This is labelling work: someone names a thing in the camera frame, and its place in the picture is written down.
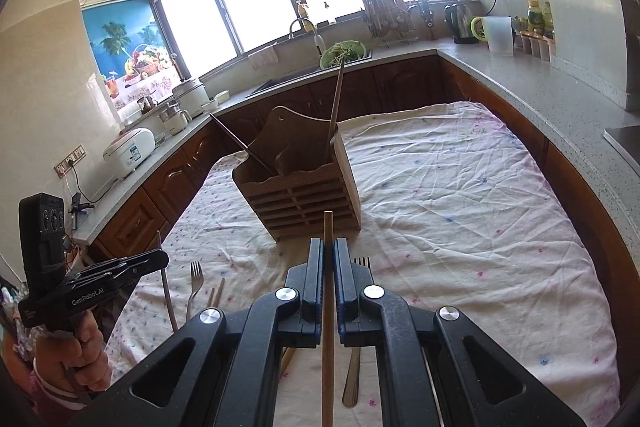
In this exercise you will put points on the white wall power strip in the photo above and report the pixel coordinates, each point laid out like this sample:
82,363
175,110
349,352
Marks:
70,159

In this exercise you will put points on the black cooktop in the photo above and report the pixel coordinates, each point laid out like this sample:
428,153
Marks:
625,139

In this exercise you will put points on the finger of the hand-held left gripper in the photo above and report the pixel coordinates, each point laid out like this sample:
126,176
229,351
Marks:
125,282
135,261

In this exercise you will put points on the yellow soap bottle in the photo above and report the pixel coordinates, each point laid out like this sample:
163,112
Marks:
302,10

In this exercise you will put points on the small black tripod device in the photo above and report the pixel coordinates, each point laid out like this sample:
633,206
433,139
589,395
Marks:
77,207

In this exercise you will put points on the grey stone countertop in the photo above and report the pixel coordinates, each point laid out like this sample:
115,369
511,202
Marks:
525,77

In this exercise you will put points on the tropical fruit print blind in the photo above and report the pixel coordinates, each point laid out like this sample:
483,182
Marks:
120,37

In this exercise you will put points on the white electric pot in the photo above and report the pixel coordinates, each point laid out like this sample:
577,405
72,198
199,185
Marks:
190,93

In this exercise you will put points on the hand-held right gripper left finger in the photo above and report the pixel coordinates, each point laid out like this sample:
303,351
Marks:
316,279

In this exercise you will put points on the white rice cooker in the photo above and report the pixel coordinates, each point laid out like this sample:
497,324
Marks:
129,154

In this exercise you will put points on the metal chopstick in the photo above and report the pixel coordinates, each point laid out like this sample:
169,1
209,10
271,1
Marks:
167,297

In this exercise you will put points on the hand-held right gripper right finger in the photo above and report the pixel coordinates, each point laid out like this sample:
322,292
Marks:
344,279

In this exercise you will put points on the floral white tablecloth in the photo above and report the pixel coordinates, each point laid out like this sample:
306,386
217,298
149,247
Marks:
450,207

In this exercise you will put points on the person's left forearm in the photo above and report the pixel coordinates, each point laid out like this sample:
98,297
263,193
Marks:
55,399

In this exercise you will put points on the white bowl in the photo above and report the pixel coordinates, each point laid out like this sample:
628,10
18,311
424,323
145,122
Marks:
209,108

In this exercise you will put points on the yellow oil bottle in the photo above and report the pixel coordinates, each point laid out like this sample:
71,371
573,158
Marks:
536,17

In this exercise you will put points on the dish rack with utensils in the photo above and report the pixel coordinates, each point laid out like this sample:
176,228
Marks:
387,14

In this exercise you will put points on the steel electric kettle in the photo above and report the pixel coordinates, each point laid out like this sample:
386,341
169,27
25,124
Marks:
460,24

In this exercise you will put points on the person's left hand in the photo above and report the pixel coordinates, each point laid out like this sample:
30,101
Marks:
75,352

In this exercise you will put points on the dark chopstick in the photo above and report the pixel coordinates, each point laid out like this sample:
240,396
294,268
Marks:
235,139

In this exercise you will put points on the chrome faucet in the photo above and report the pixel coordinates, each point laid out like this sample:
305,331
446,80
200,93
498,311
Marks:
305,29

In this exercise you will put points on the brown lower cabinets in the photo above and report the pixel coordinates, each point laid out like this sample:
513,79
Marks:
150,197

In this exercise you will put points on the metal fork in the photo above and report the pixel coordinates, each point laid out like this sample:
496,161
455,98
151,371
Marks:
195,287
351,382

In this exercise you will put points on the white dish towel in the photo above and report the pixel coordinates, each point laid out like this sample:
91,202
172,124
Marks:
263,57

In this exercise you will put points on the kitchen sink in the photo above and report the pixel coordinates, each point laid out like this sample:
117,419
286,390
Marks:
295,74

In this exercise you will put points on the wooden utensil holder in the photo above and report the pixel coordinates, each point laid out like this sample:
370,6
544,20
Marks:
305,202

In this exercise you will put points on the small white blender jug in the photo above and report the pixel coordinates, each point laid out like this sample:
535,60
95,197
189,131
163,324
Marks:
174,117

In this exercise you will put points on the green colander with vegetables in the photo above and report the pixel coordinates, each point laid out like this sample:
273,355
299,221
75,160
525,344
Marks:
342,54

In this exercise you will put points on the white spice jar set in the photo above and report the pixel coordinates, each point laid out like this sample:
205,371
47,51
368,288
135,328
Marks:
535,46

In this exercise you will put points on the knife and scissors holder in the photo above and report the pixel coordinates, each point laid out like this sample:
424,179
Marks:
426,19

